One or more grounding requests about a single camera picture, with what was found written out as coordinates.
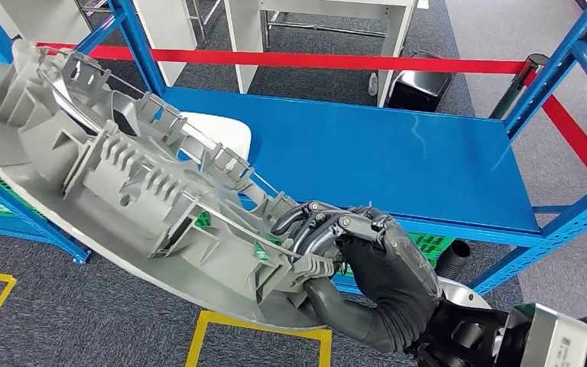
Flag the black corrugated hose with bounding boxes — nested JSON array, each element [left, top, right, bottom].
[[435, 239, 472, 281]]

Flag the grey plastic wheel cover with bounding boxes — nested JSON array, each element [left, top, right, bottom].
[[0, 39, 356, 333]]

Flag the black waste bin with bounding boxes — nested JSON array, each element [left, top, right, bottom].
[[386, 49, 455, 113]]

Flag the white desk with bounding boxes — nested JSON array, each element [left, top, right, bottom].
[[224, 0, 420, 109]]

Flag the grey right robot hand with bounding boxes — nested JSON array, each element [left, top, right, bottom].
[[271, 200, 445, 355]]

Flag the chrome stanchion post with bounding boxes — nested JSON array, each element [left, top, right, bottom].
[[489, 53, 551, 121]]

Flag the white desk panel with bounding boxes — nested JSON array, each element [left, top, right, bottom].
[[134, 0, 199, 87], [0, 0, 92, 46]]

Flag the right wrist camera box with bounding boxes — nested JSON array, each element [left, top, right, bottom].
[[504, 303, 587, 367]]

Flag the red barrier belt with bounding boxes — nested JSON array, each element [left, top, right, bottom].
[[35, 42, 587, 184]]

